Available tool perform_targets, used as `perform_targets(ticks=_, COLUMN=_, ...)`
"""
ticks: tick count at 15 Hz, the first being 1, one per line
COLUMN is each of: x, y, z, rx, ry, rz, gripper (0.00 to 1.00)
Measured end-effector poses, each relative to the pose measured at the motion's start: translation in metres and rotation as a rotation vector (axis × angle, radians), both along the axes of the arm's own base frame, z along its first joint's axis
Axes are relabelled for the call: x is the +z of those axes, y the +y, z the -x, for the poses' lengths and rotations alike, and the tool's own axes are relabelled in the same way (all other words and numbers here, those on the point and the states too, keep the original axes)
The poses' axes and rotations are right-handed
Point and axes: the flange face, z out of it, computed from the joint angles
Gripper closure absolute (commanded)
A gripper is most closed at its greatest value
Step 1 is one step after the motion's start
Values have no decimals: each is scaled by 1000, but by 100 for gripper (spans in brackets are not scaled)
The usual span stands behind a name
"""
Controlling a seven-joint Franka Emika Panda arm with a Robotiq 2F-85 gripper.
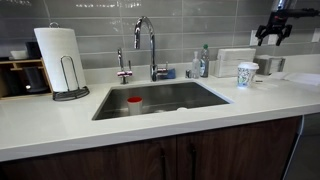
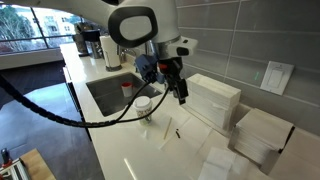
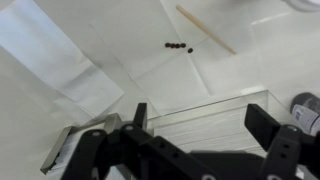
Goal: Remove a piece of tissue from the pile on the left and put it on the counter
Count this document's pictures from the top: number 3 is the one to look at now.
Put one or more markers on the white tissue sheet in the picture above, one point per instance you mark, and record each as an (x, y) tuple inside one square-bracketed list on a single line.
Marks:
[(50, 56)]

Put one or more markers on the metal napkin holder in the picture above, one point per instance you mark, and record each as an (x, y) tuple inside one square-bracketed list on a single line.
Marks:
[(113, 121)]

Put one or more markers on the white napkin stack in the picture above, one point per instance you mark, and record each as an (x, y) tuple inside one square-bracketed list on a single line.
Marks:
[(66, 146)]

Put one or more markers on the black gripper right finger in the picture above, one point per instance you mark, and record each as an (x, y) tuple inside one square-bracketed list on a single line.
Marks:
[(261, 125)]

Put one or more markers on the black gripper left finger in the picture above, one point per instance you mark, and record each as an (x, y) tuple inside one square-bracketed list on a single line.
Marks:
[(141, 115)]

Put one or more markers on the dark brown coffee bean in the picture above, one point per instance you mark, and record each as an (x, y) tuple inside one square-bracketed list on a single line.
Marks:
[(177, 45), (182, 45), (167, 44), (190, 50), (172, 45)]

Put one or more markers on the white tissue pile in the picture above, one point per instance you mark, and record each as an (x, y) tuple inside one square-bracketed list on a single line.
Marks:
[(206, 131)]

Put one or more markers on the wooden stir stick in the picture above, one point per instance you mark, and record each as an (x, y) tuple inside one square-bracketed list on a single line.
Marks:
[(206, 30)]

